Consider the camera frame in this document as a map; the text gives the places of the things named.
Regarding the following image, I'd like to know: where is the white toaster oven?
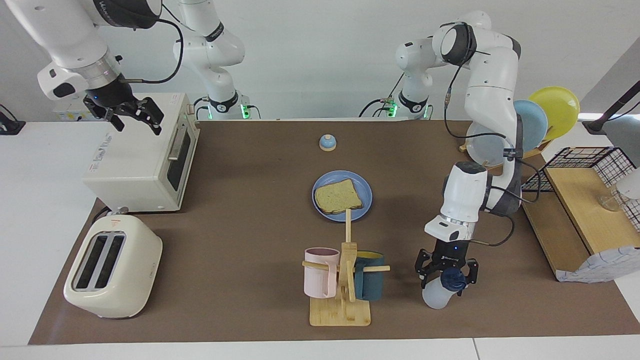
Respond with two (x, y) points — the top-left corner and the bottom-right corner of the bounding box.
(82, 92), (201, 213)

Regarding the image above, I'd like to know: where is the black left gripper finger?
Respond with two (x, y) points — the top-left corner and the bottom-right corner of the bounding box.
(415, 249), (436, 290)
(460, 256), (480, 292)

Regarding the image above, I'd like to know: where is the wooden mug tree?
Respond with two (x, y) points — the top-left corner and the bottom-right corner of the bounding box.
(301, 209), (391, 327)

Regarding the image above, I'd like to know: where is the toasted bread slice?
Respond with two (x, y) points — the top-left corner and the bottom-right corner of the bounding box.
(315, 179), (364, 216)

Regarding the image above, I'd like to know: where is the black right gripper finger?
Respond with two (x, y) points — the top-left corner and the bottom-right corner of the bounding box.
(131, 96), (165, 137)
(102, 111), (127, 133)

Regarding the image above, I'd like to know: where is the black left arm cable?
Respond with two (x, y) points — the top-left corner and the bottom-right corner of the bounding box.
(443, 25), (544, 249)

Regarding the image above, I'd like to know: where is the cream two-slot toaster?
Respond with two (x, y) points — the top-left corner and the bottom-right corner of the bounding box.
(63, 214), (164, 320)

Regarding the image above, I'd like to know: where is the dark teal mug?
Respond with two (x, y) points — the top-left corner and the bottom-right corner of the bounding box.
(354, 251), (386, 302)

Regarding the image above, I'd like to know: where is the wooden plate rack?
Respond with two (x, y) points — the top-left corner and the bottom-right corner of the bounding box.
(458, 137), (553, 174)

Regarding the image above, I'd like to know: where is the blue round plate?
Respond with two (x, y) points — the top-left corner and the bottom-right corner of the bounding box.
(512, 99), (549, 154)
(311, 170), (374, 222)

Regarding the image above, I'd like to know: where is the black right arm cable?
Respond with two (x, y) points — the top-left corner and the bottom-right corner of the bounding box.
(120, 17), (185, 85)

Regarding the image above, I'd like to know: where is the brown table mat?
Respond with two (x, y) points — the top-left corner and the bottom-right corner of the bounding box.
(28, 120), (640, 346)

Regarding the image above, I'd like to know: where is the black table clamp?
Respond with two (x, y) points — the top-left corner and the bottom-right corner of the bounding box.
(0, 104), (26, 136)

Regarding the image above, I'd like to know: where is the white squeeze bottle blue cap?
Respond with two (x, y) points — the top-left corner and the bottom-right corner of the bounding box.
(421, 267), (468, 310)

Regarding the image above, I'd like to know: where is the grey round plate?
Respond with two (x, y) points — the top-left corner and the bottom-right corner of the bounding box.
(466, 120), (513, 167)

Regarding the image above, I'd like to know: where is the clear glass jar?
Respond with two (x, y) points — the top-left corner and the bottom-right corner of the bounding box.
(598, 192), (626, 212)

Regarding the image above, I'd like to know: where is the wooden shelf unit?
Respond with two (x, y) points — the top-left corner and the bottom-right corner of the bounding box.
(516, 166), (640, 281)

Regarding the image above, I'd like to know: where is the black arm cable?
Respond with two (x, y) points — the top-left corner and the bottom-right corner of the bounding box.
(443, 25), (544, 249)
(120, 17), (185, 85)

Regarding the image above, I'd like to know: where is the yellow round plate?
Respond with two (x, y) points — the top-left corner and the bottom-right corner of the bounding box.
(527, 86), (581, 142)

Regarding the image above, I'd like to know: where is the white frosted container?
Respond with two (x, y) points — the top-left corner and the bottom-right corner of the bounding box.
(616, 167), (640, 201)

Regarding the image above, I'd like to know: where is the black camera stand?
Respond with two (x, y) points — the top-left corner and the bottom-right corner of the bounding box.
(582, 80), (640, 135)

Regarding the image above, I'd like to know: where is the pink mug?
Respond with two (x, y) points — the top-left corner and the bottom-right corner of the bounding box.
(304, 247), (341, 299)

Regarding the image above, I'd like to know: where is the black wire basket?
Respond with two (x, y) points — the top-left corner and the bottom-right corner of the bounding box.
(515, 146), (640, 231)

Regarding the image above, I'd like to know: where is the marble patterned shelf panel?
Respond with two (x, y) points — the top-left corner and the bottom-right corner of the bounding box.
(555, 245), (640, 284)

